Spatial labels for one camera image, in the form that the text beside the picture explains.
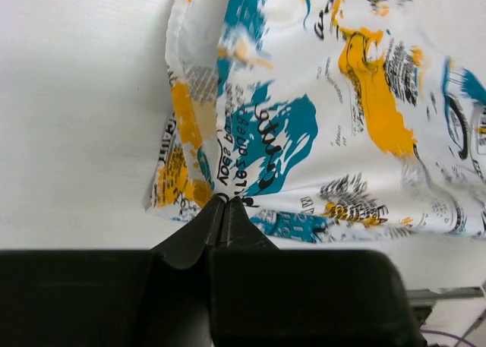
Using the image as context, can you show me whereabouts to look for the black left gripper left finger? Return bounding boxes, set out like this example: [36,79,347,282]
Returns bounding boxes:
[1,201,223,346]

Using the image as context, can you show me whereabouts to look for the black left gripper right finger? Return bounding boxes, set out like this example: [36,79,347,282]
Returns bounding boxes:
[208,198,426,346]

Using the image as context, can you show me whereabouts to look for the white printed patterned shorts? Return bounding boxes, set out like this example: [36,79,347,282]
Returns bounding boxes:
[147,0,485,243]

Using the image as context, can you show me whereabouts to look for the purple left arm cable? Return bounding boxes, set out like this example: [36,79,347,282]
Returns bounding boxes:
[423,327,486,347]

